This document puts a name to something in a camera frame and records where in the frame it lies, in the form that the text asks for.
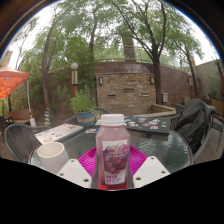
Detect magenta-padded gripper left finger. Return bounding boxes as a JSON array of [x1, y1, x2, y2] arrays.
[[56, 146, 99, 189]]

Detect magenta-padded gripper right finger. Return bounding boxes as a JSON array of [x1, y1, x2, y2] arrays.
[[128, 144, 172, 188]]

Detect pink drink bottle white cap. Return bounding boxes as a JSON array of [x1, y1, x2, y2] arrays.
[[95, 113, 131, 188]]

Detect white cup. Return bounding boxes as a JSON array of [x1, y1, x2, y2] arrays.
[[36, 141, 70, 175]]

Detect flat round red coaster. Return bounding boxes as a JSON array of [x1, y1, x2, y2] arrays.
[[96, 182, 129, 191]]

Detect white picture book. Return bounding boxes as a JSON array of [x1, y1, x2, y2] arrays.
[[34, 123, 84, 144]]

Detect dark board with cards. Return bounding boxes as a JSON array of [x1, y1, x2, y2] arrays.
[[124, 115, 172, 135]]

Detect blue yellow striped pole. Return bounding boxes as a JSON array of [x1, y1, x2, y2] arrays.
[[44, 107, 52, 127]]

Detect grey mesh metal chair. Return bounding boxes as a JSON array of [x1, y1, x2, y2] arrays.
[[64, 107, 112, 126], [3, 123, 51, 164]]

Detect dark grey jacket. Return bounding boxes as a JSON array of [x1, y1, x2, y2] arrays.
[[174, 98, 212, 145]]

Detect potted green plant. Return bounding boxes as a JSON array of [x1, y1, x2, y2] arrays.
[[69, 85, 98, 128]]

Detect orange parasol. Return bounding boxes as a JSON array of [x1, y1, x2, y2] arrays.
[[0, 63, 30, 100]]

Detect closed maroon parasol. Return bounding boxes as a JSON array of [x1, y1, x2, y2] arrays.
[[216, 59, 224, 101]]

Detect wooden lamp post white globe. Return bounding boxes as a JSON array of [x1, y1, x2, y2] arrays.
[[70, 62, 80, 98]]

